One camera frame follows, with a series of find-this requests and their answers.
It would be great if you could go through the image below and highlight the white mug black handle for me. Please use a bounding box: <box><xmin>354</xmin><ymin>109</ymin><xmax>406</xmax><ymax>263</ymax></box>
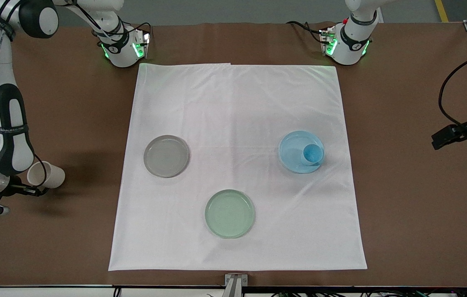
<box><xmin>27</xmin><ymin>161</ymin><xmax>66</xmax><ymax>197</ymax></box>

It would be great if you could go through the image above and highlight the blue cup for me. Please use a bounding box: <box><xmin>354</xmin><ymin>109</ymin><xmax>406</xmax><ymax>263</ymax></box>
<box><xmin>301</xmin><ymin>143</ymin><xmax>324</xmax><ymax>167</ymax></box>

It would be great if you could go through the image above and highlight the gray plate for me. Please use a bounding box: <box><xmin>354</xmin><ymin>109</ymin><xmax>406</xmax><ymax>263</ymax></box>
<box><xmin>143</xmin><ymin>134</ymin><xmax>190</xmax><ymax>178</ymax></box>

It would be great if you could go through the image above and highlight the blue plate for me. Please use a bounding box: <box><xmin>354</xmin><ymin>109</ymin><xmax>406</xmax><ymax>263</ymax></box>
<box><xmin>278</xmin><ymin>130</ymin><xmax>326</xmax><ymax>174</ymax></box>

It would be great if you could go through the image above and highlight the green plate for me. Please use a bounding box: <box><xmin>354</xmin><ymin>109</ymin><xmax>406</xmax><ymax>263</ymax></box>
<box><xmin>204</xmin><ymin>189</ymin><xmax>256</xmax><ymax>239</ymax></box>

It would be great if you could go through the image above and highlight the white square cloth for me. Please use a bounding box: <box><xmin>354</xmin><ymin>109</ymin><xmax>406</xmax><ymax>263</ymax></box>
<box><xmin>108</xmin><ymin>63</ymin><xmax>368</xmax><ymax>271</ymax></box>

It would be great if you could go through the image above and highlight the black table edge rail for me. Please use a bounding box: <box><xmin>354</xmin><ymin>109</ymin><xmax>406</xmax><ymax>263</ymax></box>
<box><xmin>0</xmin><ymin>284</ymin><xmax>467</xmax><ymax>294</ymax></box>

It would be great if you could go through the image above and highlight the black left base cable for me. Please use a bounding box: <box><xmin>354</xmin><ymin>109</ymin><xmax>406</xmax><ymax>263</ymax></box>
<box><xmin>286</xmin><ymin>21</ymin><xmax>325</xmax><ymax>44</ymax></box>

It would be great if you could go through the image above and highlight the black base cable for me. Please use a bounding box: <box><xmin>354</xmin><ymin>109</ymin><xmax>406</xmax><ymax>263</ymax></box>
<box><xmin>286</xmin><ymin>21</ymin><xmax>325</xmax><ymax>44</ymax></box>
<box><xmin>93</xmin><ymin>16</ymin><xmax>153</xmax><ymax>40</ymax></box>

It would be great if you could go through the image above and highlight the black right base cable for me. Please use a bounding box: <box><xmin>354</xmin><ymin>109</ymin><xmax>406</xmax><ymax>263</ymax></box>
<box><xmin>93</xmin><ymin>16</ymin><xmax>153</xmax><ymax>40</ymax></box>

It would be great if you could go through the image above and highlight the metal table edge bracket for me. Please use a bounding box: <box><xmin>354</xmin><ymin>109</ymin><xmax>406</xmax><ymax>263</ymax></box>
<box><xmin>225</xmin><ymin>273</ymin><xmax>248</xmax><ymax>297</ymax></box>

